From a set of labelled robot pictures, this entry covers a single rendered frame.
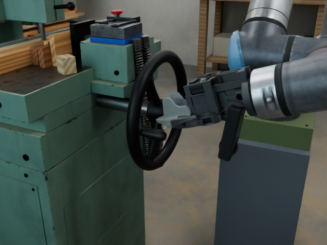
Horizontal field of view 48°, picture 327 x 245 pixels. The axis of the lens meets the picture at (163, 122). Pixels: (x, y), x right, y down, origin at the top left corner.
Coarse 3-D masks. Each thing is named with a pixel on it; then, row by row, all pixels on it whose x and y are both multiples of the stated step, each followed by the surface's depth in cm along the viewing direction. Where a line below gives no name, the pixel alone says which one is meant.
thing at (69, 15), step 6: (66, 12) 383; (72, 12) 390; (78, 12) 430; (84, 12) 430; (66, 18) 376; (72, 18) 397; (48, 24) 364; (54, 24) 370; (60, 24) 370; (66, 24) 376; (24, 30) 337; (30, 30) 340; (36, 30) 340; (48, 30) 352; (54, 30) 361; (24, 36) 326
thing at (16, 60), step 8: (24, 48) 92; (0, 56) 84; (8, 56) 86; (16, 56) 88; (24, 56) 90; (0, 64) 84; (8, 64) 86; (16, 64) 88; (24, 64) 91; (32, 64) 93; (0, 72) 85
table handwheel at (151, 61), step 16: (144, 64) 78; (160, 64) 81; (176, 64) 89; (144, 80) 76; (176, 80) 96; (112, 96) 93; (128, 112) 75; (144, 112) 88; (160, 112) 85; (128, 128) 76; (160, 128) 88; (176, 128) 98; (128, 144) 78; (176, 144) 98; (144, 160) 82; (160, 160) 91
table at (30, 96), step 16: (160, 48) 121; (80, 64) 93; (0, 80) 81; (16, 80) 81; (32, 80) 81; (48, 80) 81; (64, 80) 82; (80, 80) 87; (96, 80) 91; (0, 96) 75; (16, 96) 73; (32, 96) 74; (48, 96) 78; (64, 96) 82; (80, 96) 88; (0, 112) 77; (16, 112) 75; (32, 112) 74; (48, 112) 79
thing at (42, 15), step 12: (12, 0) 91; (24, 0) 90; (36, 0) 88; (48, 0) 88; (60, 0) 92; (12, 12) 93; (24, 12) 91; (36, 12) 89; (48, 12) 89; (60, 12) 93
